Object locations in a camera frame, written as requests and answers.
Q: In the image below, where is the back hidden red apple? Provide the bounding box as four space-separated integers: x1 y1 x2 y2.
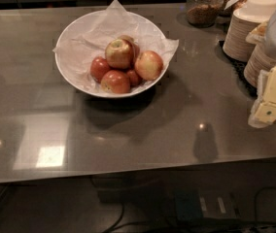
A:
119 35 140 65

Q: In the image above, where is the white paper bowl stack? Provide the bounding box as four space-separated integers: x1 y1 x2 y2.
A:
234 0 276 23

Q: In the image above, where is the front red apple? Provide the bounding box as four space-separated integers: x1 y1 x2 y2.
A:
100 70 130 94

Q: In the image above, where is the white paper liner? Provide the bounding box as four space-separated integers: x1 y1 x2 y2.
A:
52 0 180 93

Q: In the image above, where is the black rubber mat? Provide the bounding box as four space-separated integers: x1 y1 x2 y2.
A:
222 50 258 99

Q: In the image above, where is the front paper plate stack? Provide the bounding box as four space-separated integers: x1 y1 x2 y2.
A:
244 43 276 87

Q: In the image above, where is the white ceramic bowl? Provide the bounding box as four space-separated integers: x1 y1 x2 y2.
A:
54 10 170 99

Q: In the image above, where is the small middle red apple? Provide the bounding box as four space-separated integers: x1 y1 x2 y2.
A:
126 69 142 86

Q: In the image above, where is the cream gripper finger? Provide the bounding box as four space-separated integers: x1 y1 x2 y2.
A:
248 66 276 128
246 21 268 45

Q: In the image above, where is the left red apple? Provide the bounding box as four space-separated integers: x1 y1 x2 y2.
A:
90 56 111 83

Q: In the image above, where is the glass jar with grains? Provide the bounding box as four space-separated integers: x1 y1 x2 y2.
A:
186 0 224 27

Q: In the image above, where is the black cable on floor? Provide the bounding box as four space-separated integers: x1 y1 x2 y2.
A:
253 186 276 225

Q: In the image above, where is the yellow-red apple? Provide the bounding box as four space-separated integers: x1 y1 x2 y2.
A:
134 50 163 81
105 38 134 69

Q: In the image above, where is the dark box under table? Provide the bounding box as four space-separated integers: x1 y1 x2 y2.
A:
174 189 240 222

